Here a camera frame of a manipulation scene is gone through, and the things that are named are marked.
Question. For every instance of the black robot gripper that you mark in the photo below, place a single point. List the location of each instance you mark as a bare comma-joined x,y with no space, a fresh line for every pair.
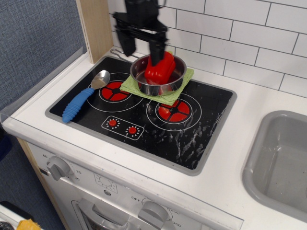
140,21

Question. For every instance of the red toy bell pepper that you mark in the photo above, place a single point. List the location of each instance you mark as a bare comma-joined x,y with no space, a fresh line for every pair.
160,73

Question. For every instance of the small steel pot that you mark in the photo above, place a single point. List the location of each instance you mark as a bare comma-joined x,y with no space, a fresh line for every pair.
138,68

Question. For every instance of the green dish cloth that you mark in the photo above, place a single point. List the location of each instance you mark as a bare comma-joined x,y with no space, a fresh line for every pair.
130,85

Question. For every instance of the black toy stovetop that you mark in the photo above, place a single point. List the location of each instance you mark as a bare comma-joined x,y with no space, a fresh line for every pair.
179,136

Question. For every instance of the grey left oven knob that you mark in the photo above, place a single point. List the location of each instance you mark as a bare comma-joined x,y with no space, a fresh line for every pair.
57,167

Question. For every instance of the grey oven knob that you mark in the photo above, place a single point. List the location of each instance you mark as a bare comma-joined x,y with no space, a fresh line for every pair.
153,214
57,167

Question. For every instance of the grey right oven knob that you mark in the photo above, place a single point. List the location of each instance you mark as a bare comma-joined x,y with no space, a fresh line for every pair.
153,214

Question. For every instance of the white toy oven door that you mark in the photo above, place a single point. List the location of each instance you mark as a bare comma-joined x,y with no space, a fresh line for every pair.
103,216

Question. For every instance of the grey toy sink basin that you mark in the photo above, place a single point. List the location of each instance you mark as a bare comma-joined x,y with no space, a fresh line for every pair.
275,174

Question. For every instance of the yellow object at corner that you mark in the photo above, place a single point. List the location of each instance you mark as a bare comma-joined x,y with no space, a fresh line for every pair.
28,224

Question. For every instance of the blue handled metal spoon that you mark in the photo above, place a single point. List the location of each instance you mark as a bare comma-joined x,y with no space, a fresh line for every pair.
99,81

